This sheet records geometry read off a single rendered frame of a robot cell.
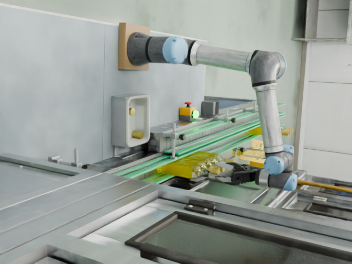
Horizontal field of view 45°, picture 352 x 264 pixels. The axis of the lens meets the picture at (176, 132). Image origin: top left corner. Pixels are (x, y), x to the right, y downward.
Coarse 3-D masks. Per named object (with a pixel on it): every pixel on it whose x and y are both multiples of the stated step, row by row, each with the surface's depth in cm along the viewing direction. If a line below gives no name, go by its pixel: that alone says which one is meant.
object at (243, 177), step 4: (232, 172) 183; (236, 172) 183; (240, 172) 183; (244, 172) 184; (248, 172) 185; (252, 172) 186; (232, 176) 182; (236, 176) 182; (240, 176) 183; (244, 176) 184; (248, 176) 185; (252, 176) 186; (232, 180) 183; (236, 180) 182; (240, 180) 183; (244, 180) 184; (248, 180) 185; (252, 180) 187
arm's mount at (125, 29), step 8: (120, 24) 185; (128, 24) 186; (120, 32) 186; (128, 32) 186; (144, 32) 197; (120, 40) 186; (120, 48) 186; (120, 56) 187; (120, 64) 187; (128, 64) 189
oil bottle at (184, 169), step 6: (174, 162) 198; (180, 162) 199; (162, 168) 199; (168, 168) 198; (174, 168) 196; (180, 168) 194; (186, 168) 193; (192, 168) 191; (198, 168) 192; (174, 174) 197; (180, 174) 195; (186, 174) 193; (192, 174) 192; (198, 174) 192
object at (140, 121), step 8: (136, 96) 187; (144, 96) 192; (128, 104) 183; (136, 104) 200; (144, 104) 198; (128, 112) 184; (136, 112) 200; (144, 112) 198; (128, 120) 184; (136, 120) 201; (144, 120) 199; (128, 128) 185; (136, 128) 202; (144, 128) 200; (128, 136) 186; (144, 136) 200; (128, 144) 186; (136, 144) 191
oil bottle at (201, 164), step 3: (180, 159) 203; (183, 159) 203; (186, 159) 203; (189, 159) 204; (186, 162) 199; (189, 162) 199; (192, 162) 198; (195, 162) 198; (198, 162) 198; (201, 162) 198; (204, 162) 199; (198, 165) 196; (201, 165) 196; (204, 165) 197; (201, 168) 196
